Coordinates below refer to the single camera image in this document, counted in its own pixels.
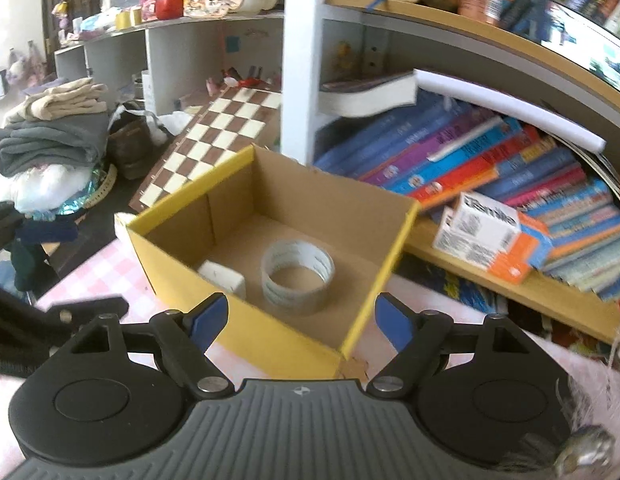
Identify white sponge block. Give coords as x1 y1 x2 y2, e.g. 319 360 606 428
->
197 260 247 300

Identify clear tape roll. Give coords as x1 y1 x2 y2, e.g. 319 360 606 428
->
261 240 336 315

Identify pink checkered desk mat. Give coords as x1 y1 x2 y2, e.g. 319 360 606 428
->
0 236 620 480

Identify yellow cardboard box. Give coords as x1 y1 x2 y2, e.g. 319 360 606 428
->
128 146 418 379

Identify lower orange white toothbrush box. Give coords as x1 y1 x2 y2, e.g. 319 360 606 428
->
432 206 532 284

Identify orange white toothbrush box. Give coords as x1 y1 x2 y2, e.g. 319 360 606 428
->
432 206 532 284
451 192 552 269

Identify upper orange white toothbrush box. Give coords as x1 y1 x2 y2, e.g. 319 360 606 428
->
451 192 552 269

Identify brown leather bag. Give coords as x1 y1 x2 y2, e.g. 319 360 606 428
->
107 110 168 180

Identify brown white chessboard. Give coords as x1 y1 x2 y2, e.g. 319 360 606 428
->
129 88 282 212

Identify folded grey towels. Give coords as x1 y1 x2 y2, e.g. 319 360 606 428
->
0 78 109 177

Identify white open book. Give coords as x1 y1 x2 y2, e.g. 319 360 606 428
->
319 72 417 118

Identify white foam roll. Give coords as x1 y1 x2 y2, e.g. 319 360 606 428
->
413 68 607 154

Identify white wooden bookshelf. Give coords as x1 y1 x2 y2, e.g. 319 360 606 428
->
52 0 620 346

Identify tablet screen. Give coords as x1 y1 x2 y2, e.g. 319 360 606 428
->
528 0 620 92

